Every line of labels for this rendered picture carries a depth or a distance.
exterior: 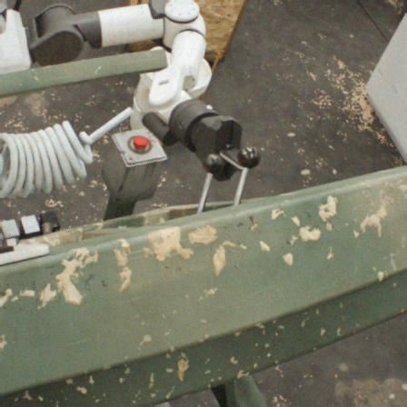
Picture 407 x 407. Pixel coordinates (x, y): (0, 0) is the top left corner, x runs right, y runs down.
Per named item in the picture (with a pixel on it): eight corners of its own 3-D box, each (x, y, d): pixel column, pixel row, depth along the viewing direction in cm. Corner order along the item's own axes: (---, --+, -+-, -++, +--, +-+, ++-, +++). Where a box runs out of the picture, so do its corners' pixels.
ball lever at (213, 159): (200, 231, 134) (220, 158, 137) (210, 231, 131) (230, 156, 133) (181, 223, 133) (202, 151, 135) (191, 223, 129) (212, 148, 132)
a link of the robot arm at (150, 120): (226, 128, 151) (198, 105, 159) (201, 94, 144) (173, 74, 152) (183, 167, 151) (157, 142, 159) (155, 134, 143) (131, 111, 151)
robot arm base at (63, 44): (30, 51, 172) (20, 12, 164) (80, 36, 174) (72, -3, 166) (34, 81, 161) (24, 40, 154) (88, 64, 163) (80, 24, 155)
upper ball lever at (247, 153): (234, 230, 124) (254, 151, 126) (246, 229, 120) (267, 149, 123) (213, 223, 122) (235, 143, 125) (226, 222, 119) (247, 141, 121)
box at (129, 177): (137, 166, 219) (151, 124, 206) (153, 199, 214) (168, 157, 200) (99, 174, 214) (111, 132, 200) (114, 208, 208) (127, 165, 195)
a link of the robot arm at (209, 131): (253, 116, 137) (220, 92, 146) (208, 124, 133) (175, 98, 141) (246, 176, 144) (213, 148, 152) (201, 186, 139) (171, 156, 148)
